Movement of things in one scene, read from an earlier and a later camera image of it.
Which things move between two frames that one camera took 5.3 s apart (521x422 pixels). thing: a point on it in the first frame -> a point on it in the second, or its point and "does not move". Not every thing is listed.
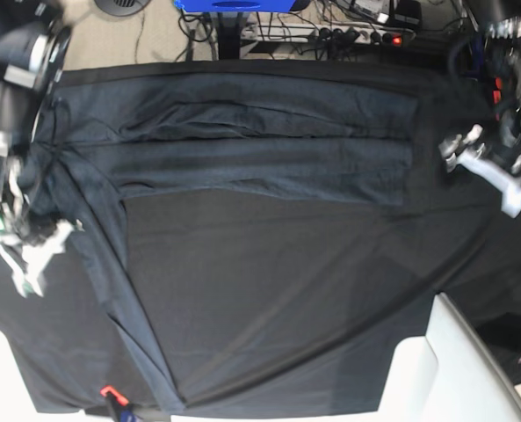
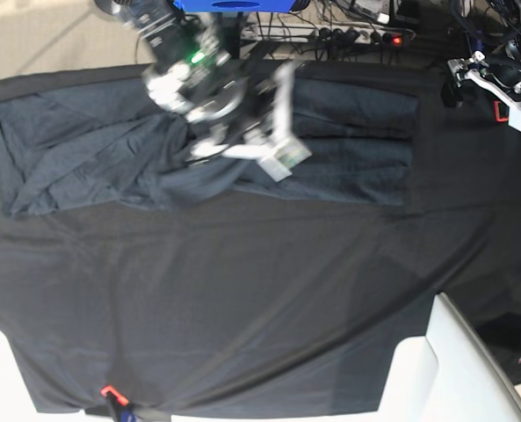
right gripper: [519, 194] -> [509, 75]
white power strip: [322, 32] does not move
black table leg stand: [228, 35] does not move
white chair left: [3, 396] does not move
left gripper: [10, 222] -> [238, 101]
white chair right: [448, 375] does not move
